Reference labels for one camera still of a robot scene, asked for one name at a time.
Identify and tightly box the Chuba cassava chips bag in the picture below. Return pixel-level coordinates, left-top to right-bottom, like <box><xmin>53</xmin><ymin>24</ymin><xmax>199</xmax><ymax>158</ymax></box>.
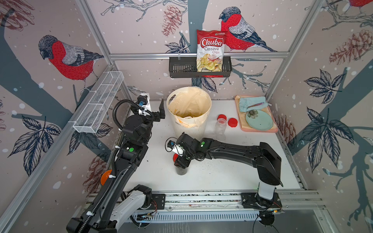
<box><xmin>196</xmin><ymin>30</ymin><xmax>226</xmax><ymax>72</ymax></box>

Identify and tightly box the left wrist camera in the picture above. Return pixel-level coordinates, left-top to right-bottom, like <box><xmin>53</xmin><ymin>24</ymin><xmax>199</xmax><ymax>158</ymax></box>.
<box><xmin>137</xmin><ymin>93</ymin><xmax>151</xmax><ymax>116</ymax></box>

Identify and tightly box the glass jar with tea leaves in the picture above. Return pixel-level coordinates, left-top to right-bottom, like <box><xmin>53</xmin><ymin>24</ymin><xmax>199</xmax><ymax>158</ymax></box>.
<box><xmin>215</xmin><ymin>118</ymin><xmax>227</xmax><ymax>141</ymax></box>

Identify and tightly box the pink plastic tray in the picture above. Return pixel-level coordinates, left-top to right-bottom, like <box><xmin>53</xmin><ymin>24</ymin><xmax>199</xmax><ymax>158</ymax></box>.
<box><xmin>235</xmin><ymin>95</ymin><xmax>278</xmax><ymax>133</ymax></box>

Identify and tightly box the white wire mesh basket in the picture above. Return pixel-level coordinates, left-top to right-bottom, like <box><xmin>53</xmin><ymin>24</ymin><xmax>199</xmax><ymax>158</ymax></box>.
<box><xmin>73</xmin><ymin>71</ymin><xmax>124</xmax><ymax>134</ymax></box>

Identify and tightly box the yellowish bin liner bag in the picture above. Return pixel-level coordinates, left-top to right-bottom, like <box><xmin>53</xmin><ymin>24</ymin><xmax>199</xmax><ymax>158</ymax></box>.
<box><xmin>168</xmin><ymin>87</ymin><xmax>212</xmax><ymax>129</ymax></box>

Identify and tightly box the black wall basket shelf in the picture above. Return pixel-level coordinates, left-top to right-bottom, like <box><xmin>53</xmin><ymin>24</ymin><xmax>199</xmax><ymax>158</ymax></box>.
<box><xmin>169</xmin><ymin>56</ymin><xmax>232</xmax><ymax>78</ymax></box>

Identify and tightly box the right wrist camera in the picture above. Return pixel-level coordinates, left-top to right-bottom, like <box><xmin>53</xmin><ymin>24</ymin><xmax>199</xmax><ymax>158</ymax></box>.
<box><xmin>167</xmin><ymin>140</ymin><xmax>184</xmax><ymax>156</ymax></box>

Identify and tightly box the red jar lid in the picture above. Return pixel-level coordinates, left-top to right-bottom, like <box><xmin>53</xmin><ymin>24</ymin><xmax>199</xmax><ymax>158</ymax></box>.
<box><xmin>217</xmin><ymin>114</ymin><xmax>227</xmax><ymax>120</ymax></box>
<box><xmin>227</xmin><ymin>118</ymin><xmax>238</xmax><ymax>128</ymax></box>

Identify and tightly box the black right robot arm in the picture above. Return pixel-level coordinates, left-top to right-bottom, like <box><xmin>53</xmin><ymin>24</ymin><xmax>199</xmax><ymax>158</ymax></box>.
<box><xmin>165</xmin><ymin>133</ymin><xmax>283</xmax><ymax>211</ymax></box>

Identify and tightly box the mint green flower plate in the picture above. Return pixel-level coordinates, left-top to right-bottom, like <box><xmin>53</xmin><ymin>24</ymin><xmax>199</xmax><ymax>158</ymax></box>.
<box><xmin>245</xmin><ymin>110</ymin><xmax>273</xmax><ymax>131</ymax></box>

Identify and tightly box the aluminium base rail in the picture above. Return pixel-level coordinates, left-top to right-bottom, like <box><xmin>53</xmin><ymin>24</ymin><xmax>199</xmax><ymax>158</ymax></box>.
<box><xmin>124</xmin><ymin>190</ymin><xmax>325</xmax><ymax>227</ymax></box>

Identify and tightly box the orange cup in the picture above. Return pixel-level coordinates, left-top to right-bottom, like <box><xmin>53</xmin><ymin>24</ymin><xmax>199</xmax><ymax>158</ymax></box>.
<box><xmin>100</xmin><ymin>170</ymin><xmax>112</xmax><ymax>185</ymax></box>

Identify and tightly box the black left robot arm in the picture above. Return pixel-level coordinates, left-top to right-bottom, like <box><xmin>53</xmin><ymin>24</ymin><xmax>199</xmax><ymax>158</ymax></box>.
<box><xmin>66</xmin><ymin>95</ymin><xmax>166</xmax><ymax>233</ymax></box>

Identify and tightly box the cream waste bin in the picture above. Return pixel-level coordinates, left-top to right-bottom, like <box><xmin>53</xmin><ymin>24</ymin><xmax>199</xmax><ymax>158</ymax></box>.
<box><xmin>166</xmin><ymin>86</ymin><xmax>212</xmax><ymax>140</ymax></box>

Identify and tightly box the red-lidded glass jar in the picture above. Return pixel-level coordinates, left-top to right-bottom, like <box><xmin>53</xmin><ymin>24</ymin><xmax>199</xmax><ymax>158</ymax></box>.
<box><xmin>173</xmin><ymin>153</ymin><xmax>188</xmax><ymax>175</ymax></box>

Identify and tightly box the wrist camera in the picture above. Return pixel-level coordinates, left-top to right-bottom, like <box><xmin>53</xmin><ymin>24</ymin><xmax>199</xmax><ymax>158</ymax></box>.
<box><xmin>167</xmin><ymin>140</ymin><xmax>184</xmax><ymax>156</ymax></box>
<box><xmin>137</xmin><ymin>93</ymin><xmax>151</xmax><ymax>116</ymax></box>

